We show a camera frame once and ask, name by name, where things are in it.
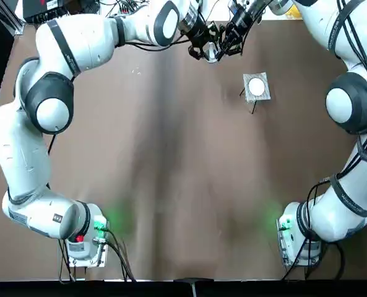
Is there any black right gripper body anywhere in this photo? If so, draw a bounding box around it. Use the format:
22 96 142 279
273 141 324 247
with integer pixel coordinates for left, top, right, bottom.
231 7 255 30

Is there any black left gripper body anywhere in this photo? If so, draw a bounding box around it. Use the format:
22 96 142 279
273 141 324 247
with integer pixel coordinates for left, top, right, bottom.
191 22 214 47

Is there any black metal tripod stand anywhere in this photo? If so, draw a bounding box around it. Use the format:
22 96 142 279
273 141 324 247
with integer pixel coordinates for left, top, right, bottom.
238 87 259 115

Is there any black box device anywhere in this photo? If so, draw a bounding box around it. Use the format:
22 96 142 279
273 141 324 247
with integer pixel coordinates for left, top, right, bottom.
24 0 67 23

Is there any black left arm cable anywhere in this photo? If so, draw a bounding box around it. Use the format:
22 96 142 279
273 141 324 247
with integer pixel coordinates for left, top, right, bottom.
118 32 192 53

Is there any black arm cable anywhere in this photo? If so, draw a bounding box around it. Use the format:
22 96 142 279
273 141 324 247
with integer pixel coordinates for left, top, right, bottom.
118 32 192 53
305 0 367 245

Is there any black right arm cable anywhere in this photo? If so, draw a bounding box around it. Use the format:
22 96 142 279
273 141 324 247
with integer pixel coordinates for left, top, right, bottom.
305 0 367 245

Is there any aluminium frame profile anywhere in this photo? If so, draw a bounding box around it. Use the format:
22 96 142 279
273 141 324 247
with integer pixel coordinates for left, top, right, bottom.
6 0 25 35

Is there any black base cable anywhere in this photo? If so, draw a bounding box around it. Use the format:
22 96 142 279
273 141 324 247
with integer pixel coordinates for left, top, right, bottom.
105 227 137 283
305 236 347 279

